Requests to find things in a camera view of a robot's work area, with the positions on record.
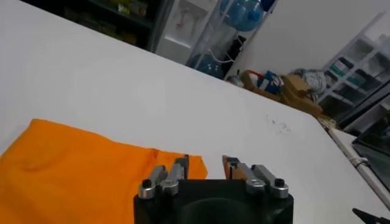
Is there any large white work table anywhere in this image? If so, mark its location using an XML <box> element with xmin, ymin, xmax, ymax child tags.
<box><xmin>0</xmin><ymin>0</ymin><xmax>390</xmax><ymax>224</ymax></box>

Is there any blue printed bag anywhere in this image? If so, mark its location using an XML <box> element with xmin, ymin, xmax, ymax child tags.
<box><xmin>257</xmin><ymin>70</ymin><xmax>286</xmax><ymax>95</ymax></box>

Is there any white storage rack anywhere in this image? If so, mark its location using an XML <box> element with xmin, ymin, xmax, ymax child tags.
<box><xmin>318</xmin><ymin>11</ymin><xmax>390</xmax><ymax>122</ymax></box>

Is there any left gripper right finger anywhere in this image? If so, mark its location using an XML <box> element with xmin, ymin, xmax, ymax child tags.
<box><xmin>222</xmin><ymin>155</ymin><xmax>289</xmax><ymax>200</ymax></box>

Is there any white water dispenser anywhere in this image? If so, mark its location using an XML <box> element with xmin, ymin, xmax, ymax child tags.
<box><xmin>154</xmin><ymin>0</ymin><xmax>219</xmax><ymax>66</ymax></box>

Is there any grey striped clothes pile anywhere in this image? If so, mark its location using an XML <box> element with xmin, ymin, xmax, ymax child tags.
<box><xmin>291</xmin><ymin>68</ymin><xmax>329</xmax><ymax>103</ymax></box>

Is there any orange t-shirt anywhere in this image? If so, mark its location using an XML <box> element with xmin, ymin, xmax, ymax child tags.
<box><xmin>0</xmin><ymin>118</ymin><xmax>209</xmax><ymax>224</ymax></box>

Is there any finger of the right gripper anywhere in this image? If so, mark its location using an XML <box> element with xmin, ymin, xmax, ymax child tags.
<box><xmin>352</xmin><ymin>208</ymin><xmax>390</xmax><ymax>224</ymax></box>

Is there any grey plastic bag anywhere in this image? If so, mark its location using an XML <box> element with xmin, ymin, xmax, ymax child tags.
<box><xmin>225</xmin><ymin>74</ymin><xmax>245</xmax><ymax>89</ymax></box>

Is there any black shelving unit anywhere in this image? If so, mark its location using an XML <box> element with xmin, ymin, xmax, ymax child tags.
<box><xmin>18</xmin><ymin>0</ymin><xmax>171</xmax><ymax>53</ymax></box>

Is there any blue water jug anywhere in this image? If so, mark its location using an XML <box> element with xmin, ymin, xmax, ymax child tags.
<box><xmin>185</xmin><ymin>53</ymin><xmax>227</xmax><ymax>80</ymax></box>
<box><xmin>219</xmin><ymin>0</ymin><xmax>277</xmax><ymax>33</ymax></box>

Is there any open brown cardboard box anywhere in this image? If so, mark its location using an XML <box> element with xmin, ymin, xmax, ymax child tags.
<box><xmin>240</xmin><ymin>69</ymin><xmax>284</xmax><ymax>103</ymax></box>

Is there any white metal jug rack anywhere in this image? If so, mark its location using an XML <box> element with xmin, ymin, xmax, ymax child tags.
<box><xmin>188</xmin><ymin>0</ymin><xmax>278</xmax><ymax>80</ymax></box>

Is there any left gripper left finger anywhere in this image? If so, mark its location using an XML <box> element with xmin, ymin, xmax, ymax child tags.
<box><xmin>138</xmin><ymin>154</ymin><xmax>190</xmax><ymax>200</ymax></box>

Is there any large open-flap cardboard box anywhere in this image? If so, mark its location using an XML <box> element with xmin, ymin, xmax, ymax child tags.
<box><xmin>280</xmin><ymin>74</ymin><xmax>324</xmax><ymax>118</ymax></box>

